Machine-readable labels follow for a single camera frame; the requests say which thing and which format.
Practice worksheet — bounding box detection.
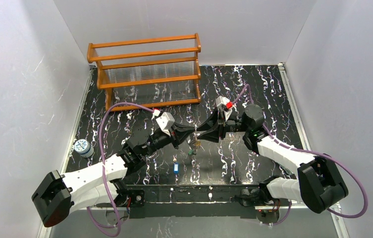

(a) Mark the silver keyring holder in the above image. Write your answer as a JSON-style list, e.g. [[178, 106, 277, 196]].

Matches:
[[188, 133, 200, 153]]

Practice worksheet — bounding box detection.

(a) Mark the green key tag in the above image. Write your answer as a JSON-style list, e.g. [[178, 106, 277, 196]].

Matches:
[[188, 150, 196, 156]]

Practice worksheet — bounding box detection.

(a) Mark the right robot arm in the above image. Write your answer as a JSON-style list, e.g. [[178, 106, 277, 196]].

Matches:
[[197, 104, 349, 213]]

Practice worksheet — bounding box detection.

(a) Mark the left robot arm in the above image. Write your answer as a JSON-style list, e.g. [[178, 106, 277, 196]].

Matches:
[[31, 123, 195, 227]]

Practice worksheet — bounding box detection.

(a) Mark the blue key tag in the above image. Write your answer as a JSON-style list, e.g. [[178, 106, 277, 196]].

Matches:
[[173, 163, 179, 174]]

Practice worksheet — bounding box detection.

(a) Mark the orange wooden shelf rack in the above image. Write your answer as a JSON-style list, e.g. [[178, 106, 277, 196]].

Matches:
[[87, 33, 202, 110]]

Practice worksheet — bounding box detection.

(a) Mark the blue white tape roll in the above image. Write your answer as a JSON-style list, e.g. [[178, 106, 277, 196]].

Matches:
[[73, 139, 94, 158]]

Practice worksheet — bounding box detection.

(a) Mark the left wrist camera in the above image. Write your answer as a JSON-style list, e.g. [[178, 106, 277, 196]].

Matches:
[[153, 109, 175, 136]]

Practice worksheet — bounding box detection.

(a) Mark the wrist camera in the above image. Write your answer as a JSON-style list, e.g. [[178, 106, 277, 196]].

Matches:
[[215, 96, 233, 121], [153, 109, 175, 136]]

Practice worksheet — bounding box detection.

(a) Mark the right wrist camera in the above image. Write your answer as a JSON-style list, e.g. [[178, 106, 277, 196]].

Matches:
[[215, 96, 233, 121]]

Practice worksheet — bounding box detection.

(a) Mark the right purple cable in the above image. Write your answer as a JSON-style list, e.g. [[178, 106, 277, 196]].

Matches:
[[229, 84, 369, 227]]

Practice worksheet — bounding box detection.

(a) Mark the purple cable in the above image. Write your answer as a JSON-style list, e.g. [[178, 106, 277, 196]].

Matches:
[[229, 84, 369, 227], [86, 102, 160, 238]]

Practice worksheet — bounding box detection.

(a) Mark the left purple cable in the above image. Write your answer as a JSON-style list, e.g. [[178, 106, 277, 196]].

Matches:
[[86, 102, 160, 238]]

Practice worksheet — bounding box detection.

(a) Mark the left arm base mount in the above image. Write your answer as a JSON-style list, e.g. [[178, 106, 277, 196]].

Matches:
[[94, 188, 145, 208]]

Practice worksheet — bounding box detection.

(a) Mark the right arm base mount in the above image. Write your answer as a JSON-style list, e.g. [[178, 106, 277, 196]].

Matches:
[[234, 187, 288, 220]]

